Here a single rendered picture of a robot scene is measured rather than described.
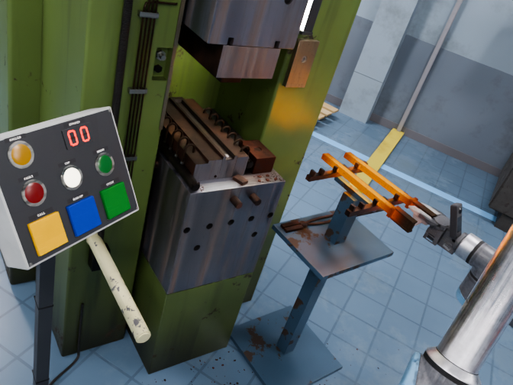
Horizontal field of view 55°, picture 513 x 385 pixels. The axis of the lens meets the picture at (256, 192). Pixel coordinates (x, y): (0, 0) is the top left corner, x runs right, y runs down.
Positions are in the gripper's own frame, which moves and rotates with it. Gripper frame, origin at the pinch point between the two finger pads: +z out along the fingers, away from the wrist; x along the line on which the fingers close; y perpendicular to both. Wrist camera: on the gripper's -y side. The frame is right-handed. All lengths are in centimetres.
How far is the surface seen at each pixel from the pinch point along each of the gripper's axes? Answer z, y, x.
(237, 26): 44, -47, -63
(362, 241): 12.0, 26.5, -0.1
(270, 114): 53, -12, -29
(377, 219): 64, 96, 131
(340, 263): 7.3, 26.5, -20.5
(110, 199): 33, -7, -102
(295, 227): 29.6, 25.1, -23.2
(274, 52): 42, -40, -49
